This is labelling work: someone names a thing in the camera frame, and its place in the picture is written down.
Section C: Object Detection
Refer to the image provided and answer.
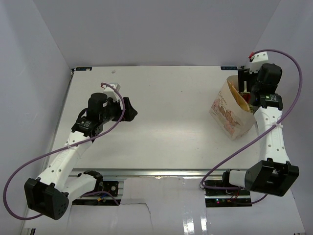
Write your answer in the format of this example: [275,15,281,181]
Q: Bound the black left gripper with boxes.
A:
[100,97,137,124]

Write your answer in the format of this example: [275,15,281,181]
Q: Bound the tan snack pouch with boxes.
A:
[227,81,251,113]

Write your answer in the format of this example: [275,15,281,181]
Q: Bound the pink snack packet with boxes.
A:
[240,92,251,103]

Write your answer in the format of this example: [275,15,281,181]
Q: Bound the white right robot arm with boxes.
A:
[221,63,299,197]

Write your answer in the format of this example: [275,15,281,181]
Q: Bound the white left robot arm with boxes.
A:
[24,93,137,220]

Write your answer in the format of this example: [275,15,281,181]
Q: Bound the blue label right corner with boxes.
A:
[220,66,238,71]

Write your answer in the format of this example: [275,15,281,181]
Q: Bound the blue label corner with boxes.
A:
[75,67,92,71]
[220,66,238,71]

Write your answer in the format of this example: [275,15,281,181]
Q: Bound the blue label left corner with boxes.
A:
[75,67,92,71]

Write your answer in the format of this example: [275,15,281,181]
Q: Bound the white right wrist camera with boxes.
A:
[246,52,268,74]

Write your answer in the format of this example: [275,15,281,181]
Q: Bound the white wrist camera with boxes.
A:
[100,83,121,102]
[246,52,268,74]

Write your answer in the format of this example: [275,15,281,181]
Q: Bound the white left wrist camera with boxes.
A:
[100,83,121,102]

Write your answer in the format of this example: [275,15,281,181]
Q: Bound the printed paper bag orange handles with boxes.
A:
[209,75,255,140]

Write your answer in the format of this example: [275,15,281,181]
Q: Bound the aluminium front rail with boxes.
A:
[69,168,232,178]

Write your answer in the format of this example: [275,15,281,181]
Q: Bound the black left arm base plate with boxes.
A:
[72,181,121,206]

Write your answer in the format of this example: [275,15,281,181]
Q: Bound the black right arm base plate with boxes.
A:
[200,184,251,208]

